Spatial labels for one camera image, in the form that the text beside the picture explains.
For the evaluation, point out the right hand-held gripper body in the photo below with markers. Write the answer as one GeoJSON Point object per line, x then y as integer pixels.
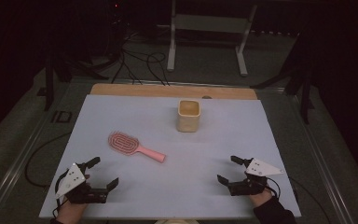
{"type": "Point", "coordinates": [248, 186]}

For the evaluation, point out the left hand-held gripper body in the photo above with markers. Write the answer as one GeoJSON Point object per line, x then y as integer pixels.
{"type": "Point", "coordinates": [84, 193]}

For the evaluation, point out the pink hairbrush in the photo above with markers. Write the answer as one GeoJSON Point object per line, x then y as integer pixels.
{"type": "Point", "coordinates": [127, 144]}

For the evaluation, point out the beige square cup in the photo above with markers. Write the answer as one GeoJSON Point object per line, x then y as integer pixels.
{"type": "Point", "coordinates": [188, 116]}

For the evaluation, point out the person's right hand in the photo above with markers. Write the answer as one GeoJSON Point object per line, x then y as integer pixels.
{"type": "Point", "coordinates": [259, 197]}

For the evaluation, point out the person's left hand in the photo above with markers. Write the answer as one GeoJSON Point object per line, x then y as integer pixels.
{"type": "Point", "coordinates": [71, 213]}

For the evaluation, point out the black stand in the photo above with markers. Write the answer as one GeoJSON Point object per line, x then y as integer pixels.
{"type": "Point", "coordinates": [301, 84]}
{"type": "Point", "coordinates": [51, 81]}

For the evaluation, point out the wooden table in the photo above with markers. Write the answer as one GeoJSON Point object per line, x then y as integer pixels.
{"type": "Point", "coordinates": [155, 90]}

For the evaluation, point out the white metal stand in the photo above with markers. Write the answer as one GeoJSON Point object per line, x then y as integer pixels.
{"type": "Point", "coordinates": [209, 23]}

